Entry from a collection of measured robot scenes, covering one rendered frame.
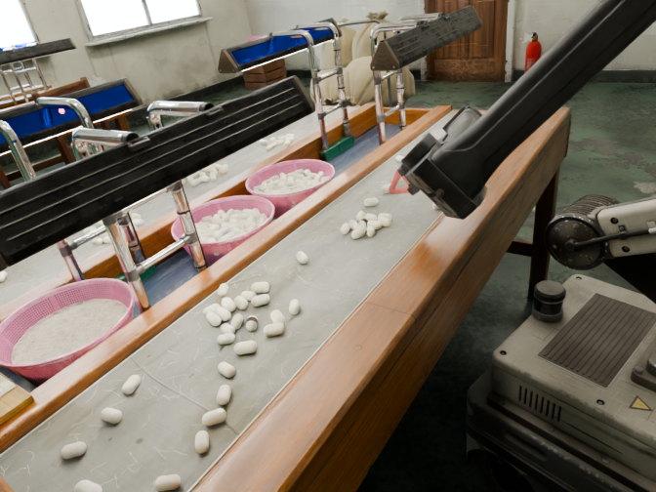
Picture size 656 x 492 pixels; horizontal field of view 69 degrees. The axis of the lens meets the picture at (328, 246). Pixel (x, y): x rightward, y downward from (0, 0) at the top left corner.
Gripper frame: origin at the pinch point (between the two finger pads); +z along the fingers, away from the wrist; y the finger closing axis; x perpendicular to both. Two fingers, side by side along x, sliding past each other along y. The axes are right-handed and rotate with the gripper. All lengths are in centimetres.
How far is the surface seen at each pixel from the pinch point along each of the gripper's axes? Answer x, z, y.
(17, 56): -210, 219, -67
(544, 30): -16, 74, -441
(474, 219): 16.0, -11.1, -2.0
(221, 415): 8, 0, 64
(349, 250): 4.3, 7.3, 16.0
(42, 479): -1, 14, 83
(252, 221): -16.1, 33.0, 12.3
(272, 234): -9.3, 20.2, 20.0
